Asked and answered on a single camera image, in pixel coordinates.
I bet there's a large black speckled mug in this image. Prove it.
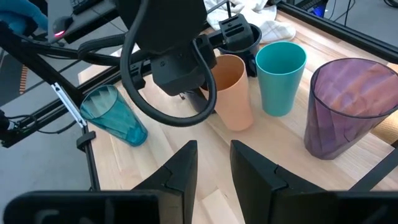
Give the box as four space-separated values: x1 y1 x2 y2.
216 23 262 78

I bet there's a black keyboard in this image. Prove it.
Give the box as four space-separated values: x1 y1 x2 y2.
70 0 105 15

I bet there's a black computer mouse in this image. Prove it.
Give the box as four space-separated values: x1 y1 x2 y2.
51 15 75 40

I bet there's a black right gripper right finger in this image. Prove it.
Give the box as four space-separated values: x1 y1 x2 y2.
229 139 398 224

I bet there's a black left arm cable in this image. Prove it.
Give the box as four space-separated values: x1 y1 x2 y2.
120 0 218 128

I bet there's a purple faceted tumbler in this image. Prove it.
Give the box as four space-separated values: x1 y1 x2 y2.
303 57 398 161

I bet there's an orange plastic cup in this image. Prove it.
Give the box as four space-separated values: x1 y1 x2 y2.
200 54 254 132

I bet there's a blue faceted tumbler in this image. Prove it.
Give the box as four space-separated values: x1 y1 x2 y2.
79 84 149 147

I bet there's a black cable bundle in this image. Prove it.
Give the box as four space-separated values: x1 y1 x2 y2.
0 108 78 149

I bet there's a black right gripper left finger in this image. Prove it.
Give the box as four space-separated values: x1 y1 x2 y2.
2 139 199 224

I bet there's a person's leg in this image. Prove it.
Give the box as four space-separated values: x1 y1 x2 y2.
0 0 49 35

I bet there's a dark operator desk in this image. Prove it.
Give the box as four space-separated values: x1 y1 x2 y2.
46 0 128 44

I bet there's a white towel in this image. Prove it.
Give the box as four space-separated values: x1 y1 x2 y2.
203 0 297 45

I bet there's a wooden shelf black metal frame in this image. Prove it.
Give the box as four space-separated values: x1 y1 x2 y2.
111 0 398 224

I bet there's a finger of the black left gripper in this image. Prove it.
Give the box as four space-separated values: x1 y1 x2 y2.
130 60 147 91
218 13 256 53

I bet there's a teal plastic cup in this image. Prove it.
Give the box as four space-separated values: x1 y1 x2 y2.
255 40 308 118

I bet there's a black computer tower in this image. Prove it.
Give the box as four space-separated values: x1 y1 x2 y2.
292 0 330 18

